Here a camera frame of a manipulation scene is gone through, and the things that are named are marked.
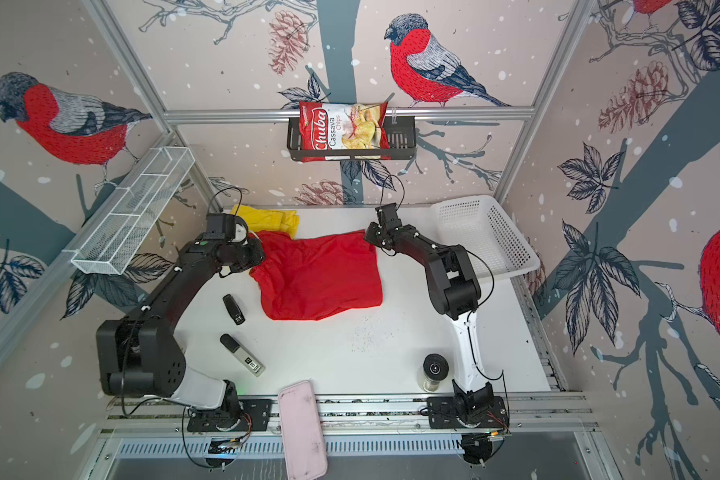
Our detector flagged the yellow shorts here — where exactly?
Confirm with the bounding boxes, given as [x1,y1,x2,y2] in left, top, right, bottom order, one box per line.
[233,205,300,238]

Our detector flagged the red shorts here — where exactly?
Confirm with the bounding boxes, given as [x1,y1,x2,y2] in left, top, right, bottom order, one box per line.
[250,231,383,321]

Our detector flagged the white plastic basket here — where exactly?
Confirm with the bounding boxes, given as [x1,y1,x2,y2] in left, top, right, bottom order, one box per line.
[430,195,541,280]

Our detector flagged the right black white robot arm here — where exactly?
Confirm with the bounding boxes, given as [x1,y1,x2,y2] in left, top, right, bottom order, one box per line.
[365,220,509,432]

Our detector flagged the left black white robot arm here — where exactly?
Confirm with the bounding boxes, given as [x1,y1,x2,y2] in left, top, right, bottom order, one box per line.
[96,235,265,426]

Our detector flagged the grey white remote device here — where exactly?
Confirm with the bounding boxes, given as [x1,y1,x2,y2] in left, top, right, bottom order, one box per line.
[220,334,265,377]

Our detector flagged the red cassava chips bag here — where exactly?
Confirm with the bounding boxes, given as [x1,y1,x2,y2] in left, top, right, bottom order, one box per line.
[299,102,389,162]

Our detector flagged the jar with black lid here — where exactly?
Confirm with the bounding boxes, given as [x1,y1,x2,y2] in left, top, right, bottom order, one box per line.
[417,353,450,393]

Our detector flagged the pink silicone case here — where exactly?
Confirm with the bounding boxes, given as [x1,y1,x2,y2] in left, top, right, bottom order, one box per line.
[277,380,328,480]

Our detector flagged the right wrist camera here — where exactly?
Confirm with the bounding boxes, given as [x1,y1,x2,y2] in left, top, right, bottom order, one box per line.
[375,203,403,230]

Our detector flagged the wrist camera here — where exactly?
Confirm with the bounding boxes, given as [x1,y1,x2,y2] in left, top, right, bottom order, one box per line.
[203,213,249,244]
[375,203,403,230]

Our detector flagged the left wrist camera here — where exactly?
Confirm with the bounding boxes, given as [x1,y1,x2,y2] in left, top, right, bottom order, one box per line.
[203,213,249,244]

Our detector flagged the black wall shelf basket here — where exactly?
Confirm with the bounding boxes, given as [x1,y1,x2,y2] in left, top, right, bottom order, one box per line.
[286,116,417,162]

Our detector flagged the white wire wall basket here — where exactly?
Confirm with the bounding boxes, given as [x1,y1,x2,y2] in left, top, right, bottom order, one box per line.
[71,146,195,275]

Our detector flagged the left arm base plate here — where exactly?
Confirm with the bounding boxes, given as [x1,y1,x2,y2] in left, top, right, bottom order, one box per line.
[186,398,273,434]

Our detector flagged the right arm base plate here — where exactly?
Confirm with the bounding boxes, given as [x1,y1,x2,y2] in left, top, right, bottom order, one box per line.
[419,396,509,430]

